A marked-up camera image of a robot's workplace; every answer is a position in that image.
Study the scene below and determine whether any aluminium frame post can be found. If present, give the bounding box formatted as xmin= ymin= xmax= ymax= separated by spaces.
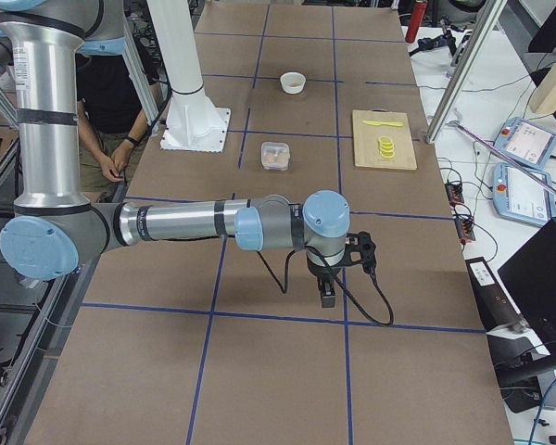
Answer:
xmin=425 ymin=0 xmax=507 ymax=144

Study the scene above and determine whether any blue teach pendant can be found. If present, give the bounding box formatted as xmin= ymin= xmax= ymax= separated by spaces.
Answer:
xmin=492 ymin=162 xmax=556 ymax=227
xmin=493 ymin=118 xmax=556 ymax=171

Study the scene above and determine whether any reach grabber stick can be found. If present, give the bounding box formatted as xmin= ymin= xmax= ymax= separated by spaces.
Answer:
xmin=446 ymin=120 xmax=556 ymax=197

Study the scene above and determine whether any far blue teach pendant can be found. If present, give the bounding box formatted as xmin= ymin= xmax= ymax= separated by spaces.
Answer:
xmin=493 ymin=118 xmax=556 ymax=171

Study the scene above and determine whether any black laptop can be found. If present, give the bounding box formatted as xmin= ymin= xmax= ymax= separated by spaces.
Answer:
xmin=499 ymin=218 xmax=556 ymax=353

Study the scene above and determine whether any yellow plastic knife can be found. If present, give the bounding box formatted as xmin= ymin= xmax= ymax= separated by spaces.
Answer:
xmin=362 ymin=120 xmax=404 ymax=128

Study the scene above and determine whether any clear plastic egg box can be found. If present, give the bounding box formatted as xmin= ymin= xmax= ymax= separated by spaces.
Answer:
xmin=260 ymin=142 xmax=290 ymax=171

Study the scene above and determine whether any near blue teach pendant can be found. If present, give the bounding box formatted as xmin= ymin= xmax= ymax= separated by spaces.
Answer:
xmin=492 ymin=162 xmax=556 ymax=227

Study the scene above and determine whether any red bottle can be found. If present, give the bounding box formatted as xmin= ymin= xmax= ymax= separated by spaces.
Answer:
xmin=405 ymin=0 xmax=428 ymax=44

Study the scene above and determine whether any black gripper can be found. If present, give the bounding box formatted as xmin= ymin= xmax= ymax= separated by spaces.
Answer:
xmin=307 ymin=258 xmax=343 ymax=309

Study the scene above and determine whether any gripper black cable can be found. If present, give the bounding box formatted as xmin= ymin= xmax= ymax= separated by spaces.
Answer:
xmin=257 ymin=245 xmax=395 ymax=326

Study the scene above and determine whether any white bowl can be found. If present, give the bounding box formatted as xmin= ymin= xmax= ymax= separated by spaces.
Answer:
xmin=280 ymin=71 xmax=307 ymax=95

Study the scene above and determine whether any seated person black shirt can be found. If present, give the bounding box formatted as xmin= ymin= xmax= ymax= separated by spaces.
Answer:
xmin=75 ymin=54 xmax=149 ymax=196

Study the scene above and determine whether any wooden cutting board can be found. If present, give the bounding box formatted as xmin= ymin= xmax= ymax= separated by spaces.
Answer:
xmin=352 ymin=110 xmax=417 ymax=171

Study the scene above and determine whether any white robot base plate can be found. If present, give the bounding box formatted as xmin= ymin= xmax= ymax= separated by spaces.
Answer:
xmin=151 ymin=1 xmax=231 ymax=153

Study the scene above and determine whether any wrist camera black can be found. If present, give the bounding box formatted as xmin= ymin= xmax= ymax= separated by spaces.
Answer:
xmin=339 ymin=231 xmax=377 ymax=274

